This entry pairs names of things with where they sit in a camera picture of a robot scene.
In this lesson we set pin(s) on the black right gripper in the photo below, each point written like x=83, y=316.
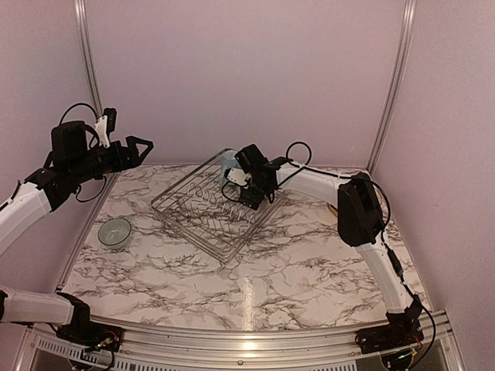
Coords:
x=251, y=200

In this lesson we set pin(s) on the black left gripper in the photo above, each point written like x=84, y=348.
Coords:
x=120, y=162

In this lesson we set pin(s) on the light blue mug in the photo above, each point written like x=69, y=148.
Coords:
x=227, y=161

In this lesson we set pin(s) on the yellow polka dot plate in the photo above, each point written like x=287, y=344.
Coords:
x=333, y=209

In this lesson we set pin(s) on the grey green patterned bowl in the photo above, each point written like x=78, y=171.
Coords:
x=115, y=233

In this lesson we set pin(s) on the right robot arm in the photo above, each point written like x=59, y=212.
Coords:
x=361, y=224

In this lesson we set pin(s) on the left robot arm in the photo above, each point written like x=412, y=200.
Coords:
x=80, y=153

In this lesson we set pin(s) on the wire dish rack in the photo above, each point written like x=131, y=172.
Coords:
x=205, y=214

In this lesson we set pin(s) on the left aluminium frame post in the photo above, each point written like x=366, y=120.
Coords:
x=80, y=12

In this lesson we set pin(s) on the aluminium frame post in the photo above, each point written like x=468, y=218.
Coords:
x=397, y=76
x=80, y=12

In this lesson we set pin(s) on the front aluminium rail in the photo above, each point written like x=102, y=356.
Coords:
x=153, y=347

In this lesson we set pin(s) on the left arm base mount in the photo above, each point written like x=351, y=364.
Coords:
x=95, y=336

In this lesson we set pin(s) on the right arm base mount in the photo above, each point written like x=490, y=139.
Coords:
x=386, y=337

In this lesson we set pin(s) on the right aluminium frame post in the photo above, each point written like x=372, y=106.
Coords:
x=397, y=76

